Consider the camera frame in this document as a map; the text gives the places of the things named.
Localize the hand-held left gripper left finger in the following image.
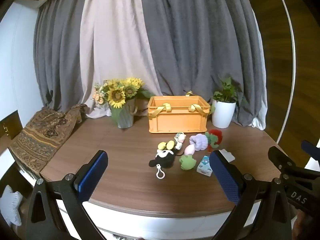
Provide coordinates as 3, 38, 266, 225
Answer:
25, 150, 109, 240

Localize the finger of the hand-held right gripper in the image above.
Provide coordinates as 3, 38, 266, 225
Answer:
301, 140, 320, 160
268, 146, 299, 180

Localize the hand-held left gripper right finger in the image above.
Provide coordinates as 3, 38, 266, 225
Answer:
209, 150, 293, 240

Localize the red and green fluffy toy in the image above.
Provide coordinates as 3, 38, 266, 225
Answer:
205, 129, 223, 153

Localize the purple and pink plush toy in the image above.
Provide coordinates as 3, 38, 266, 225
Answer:
184, 134, 208, 155

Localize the orange plastic crate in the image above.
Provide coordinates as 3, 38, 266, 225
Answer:
147, 91, 211, 134

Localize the white paper card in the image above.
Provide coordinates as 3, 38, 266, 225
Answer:
219, 149, 236, 162

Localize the pocket tissue pack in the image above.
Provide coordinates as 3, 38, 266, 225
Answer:
196, 155, 213, 177

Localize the small green plush toy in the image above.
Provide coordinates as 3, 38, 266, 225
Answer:
179, 154, 196, 172

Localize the white cloth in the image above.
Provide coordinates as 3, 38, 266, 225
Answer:
251, 11, 268, 131

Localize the small multicoloured plush toy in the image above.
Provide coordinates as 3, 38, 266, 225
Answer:
174, 132, 187, 150

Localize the white ribbed plant pot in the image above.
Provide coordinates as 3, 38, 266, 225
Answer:
212, 99, 237, 128

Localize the brown patterned cloth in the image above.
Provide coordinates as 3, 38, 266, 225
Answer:
9, 104, 87, 178

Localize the grey ribbed vase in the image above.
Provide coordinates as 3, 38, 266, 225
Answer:
110, 99, 138, 129

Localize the white star cushion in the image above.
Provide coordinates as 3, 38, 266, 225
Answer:
0, 185, 23, 227

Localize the green potted plant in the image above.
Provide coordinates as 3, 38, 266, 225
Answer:
209, 77, 247, 114

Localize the small brown box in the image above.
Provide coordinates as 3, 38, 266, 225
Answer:
134, 97, 151, 117

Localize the sunflower bouquet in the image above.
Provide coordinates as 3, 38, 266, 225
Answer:
93, 77, 155, 123

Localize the white curved pole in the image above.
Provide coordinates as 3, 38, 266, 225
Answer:
271, 0, 297, 143

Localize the dark wooden door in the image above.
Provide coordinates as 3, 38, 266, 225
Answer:
241, 0, 320, 167

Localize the grey curtain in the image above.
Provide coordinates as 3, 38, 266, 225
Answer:
34, 0, 102, 108
139, 0, 266, 128

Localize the pale pink curtain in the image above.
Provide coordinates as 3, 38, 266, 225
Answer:
79, 0, 164, 119

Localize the black mouse plush keychain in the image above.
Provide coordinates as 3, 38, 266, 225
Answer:
149, 141, 183, 180

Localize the wooden drawer with gold handle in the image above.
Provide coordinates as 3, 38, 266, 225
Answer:
0, 111, 20, 157

